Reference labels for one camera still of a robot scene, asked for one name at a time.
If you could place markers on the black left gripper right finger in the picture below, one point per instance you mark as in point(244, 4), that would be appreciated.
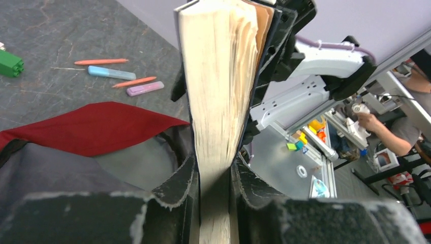
point(265, 215)

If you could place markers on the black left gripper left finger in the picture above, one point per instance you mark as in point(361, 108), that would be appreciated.
point(168, 214)

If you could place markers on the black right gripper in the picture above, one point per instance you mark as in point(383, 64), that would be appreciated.
point(280, 58)

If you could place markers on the dark blue Nineteen Eighty-Four book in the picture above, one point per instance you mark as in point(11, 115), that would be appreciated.
point(222, 46)

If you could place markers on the red student backpack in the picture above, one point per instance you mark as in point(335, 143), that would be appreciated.
point(58, 154)

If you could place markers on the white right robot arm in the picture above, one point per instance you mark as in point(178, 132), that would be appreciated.
point(392, 31)

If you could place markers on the white tape roll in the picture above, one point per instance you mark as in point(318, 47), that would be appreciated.
point(301, 171)

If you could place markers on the background workbench with items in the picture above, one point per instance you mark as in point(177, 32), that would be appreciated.
point(277, 165)

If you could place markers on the pink chalk stick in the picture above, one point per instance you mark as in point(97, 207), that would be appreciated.
point(143, 89)

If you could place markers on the person at background desk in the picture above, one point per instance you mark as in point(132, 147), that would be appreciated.
point(401, 135)

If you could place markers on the light blue chalk stick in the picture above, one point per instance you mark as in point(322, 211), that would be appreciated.
point(110, 73)

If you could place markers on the colourful toy block tower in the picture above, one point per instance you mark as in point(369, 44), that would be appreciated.
point(11, 66)

